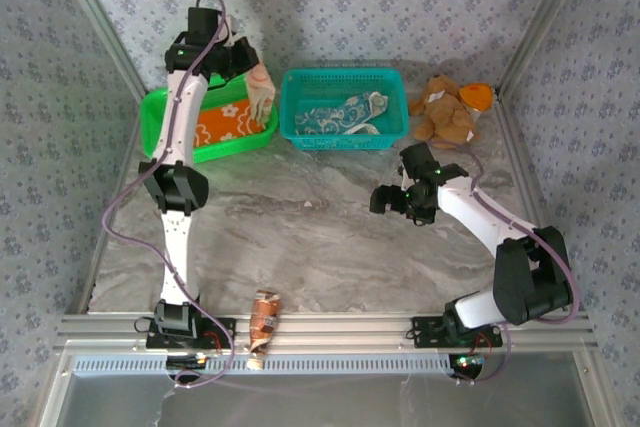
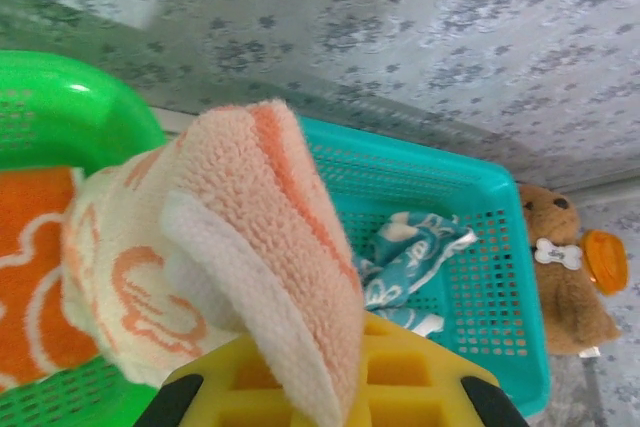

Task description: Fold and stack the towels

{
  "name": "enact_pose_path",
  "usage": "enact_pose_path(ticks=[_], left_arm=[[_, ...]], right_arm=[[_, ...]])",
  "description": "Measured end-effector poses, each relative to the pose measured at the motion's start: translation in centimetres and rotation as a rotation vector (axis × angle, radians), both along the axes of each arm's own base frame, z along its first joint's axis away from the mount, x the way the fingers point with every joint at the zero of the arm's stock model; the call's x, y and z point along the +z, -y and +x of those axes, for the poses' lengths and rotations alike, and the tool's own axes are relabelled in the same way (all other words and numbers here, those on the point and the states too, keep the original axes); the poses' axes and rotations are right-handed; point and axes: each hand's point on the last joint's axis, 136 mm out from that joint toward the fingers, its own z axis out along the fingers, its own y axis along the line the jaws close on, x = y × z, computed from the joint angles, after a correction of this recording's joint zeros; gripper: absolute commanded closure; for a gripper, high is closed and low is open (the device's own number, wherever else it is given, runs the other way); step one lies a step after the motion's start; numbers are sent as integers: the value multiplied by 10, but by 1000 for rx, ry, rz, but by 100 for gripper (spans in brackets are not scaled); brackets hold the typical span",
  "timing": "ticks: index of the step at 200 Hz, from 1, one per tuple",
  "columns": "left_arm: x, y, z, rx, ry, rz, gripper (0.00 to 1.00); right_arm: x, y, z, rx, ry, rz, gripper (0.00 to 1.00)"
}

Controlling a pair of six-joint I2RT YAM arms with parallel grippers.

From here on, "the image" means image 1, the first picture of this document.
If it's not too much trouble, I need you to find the orange lidded toy jar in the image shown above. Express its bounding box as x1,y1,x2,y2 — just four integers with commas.
458,82,496,121

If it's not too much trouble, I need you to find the aluminium frame post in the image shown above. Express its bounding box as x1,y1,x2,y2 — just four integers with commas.
497,0,596,103
49,0,147,316

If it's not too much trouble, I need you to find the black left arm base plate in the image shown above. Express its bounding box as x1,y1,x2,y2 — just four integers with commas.
145,315,237,351

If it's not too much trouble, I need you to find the teal bunny print towel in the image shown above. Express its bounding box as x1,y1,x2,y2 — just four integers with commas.
293,90,390,137

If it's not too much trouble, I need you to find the teal plastic basket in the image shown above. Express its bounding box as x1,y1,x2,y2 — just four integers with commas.
278,67,410,152

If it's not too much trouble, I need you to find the shiny metal panel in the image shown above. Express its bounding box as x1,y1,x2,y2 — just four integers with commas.
39,351,621,427

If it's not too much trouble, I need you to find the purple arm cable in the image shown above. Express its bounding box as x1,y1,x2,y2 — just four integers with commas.
102,0,236,389
449,141,581,389

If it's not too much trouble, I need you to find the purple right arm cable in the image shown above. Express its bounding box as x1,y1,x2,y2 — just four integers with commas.
449,141,581,389

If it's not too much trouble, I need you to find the orange towel white cloud print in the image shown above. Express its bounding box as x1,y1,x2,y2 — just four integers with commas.
192,99,274,148

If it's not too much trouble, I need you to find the beige orange animal print towel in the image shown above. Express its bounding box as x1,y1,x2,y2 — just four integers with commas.
244,62,277,129

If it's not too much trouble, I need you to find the brown teddy bear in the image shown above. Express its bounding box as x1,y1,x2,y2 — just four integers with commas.
408,73,482,150

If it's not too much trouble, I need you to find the green plastic basket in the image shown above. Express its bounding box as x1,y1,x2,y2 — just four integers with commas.
139,71,280,164

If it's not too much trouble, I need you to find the grey slotted cable duct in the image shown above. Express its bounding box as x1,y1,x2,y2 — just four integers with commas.
72,354,484,376

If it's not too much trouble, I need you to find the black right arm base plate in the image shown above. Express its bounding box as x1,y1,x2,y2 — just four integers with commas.
410,315,504,351

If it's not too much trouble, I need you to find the aluminium frame rail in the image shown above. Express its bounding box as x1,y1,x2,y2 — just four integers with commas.
54,311,599,353

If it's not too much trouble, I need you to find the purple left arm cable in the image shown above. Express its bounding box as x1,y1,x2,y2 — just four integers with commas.
102,0,236,389

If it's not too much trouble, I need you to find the brown snack wrapper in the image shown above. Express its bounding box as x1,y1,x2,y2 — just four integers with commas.
248,289,282,371

